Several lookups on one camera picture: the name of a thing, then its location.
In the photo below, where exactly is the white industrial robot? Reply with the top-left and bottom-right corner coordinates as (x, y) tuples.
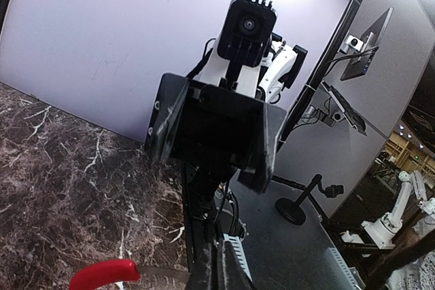
(361, 170), (434, 250)

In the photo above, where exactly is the large keyring with red grip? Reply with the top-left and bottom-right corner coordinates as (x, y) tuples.
(69, 259), (190, 289)

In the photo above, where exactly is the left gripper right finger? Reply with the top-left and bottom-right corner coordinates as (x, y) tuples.
(217, 240), (258, 290)

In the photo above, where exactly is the silver webcam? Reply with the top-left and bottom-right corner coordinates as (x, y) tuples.
(339, 35), (364, 54)

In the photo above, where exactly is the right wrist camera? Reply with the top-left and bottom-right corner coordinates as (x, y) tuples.
(217, 0), (277, 67)

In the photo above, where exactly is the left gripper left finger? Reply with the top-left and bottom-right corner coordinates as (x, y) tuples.
(186, 242), (218, 290)

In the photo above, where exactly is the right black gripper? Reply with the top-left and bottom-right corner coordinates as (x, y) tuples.
(145, 73), (287, 194)

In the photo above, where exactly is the white slotted cable duct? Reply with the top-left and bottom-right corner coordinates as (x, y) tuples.
(224, 234), (365, 289)

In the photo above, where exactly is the monitor on stand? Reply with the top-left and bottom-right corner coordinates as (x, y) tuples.
(341, 7), (394, 81)

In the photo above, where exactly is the black front rail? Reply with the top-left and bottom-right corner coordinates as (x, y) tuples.
(180, 163), (235, 272)

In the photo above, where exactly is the right black frame post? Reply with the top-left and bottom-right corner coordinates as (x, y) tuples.
(277, 0), (362, 152)

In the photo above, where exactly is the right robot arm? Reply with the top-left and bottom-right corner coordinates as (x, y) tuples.
(145, 49), (297, 194)

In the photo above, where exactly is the black round base stand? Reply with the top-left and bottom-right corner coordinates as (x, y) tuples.
(273, 174), (345, 225)

